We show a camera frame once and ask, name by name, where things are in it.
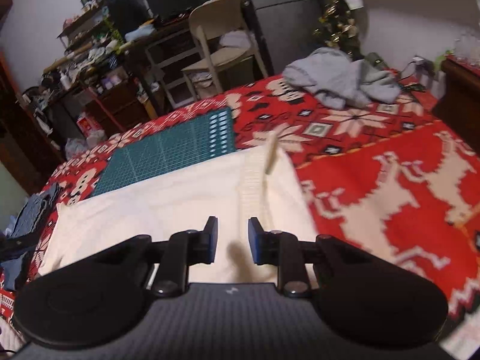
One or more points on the blue jeans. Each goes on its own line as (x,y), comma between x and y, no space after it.
(33,210)

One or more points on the red white carton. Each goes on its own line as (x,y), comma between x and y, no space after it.
(85,124)

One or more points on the grey sweatshirt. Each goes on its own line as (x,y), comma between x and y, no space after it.
(337,78)

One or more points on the brown wooden drawer cabinet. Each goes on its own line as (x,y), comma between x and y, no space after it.
(120,105)

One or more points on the crumpled plastic bags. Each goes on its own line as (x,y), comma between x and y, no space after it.
(78,146)

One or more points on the wooden nightstand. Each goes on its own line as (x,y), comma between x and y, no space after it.
(461,90)

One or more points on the dark wooden desk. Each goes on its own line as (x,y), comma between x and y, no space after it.
(165,30)

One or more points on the white storage bag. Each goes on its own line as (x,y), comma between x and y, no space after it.
(200,82)

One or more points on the white knit vest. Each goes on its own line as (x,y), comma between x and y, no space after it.
(168,195)

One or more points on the red patterned blanket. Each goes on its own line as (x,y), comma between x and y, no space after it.
(375,157)

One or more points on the white drawer unit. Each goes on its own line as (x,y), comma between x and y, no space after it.
(168,67)

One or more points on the small Christmas tree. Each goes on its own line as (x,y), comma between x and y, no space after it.
(337,22)

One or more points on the green gift box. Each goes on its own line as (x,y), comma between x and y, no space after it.
(374,60)

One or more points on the beige plastic chair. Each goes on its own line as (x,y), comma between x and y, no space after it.
(221,37)

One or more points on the light blue folded cloth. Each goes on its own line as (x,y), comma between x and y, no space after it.
(140,32)

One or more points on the green cutting mat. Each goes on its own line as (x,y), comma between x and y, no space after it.
(168,146)

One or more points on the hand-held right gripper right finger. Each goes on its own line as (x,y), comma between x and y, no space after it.
(255,240)

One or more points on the black computer tower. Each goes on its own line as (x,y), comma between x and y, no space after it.
(127,11)

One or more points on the silver refrigerator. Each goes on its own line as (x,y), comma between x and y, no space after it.
(285,26)

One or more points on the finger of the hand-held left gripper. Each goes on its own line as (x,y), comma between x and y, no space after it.
(22,240)

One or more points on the cluttered wall shelf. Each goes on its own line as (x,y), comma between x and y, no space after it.
(82,45)

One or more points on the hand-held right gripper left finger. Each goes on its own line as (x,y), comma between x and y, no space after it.
(211,240)

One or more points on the white wall power adapter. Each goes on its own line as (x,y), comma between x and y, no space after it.
(422,62)

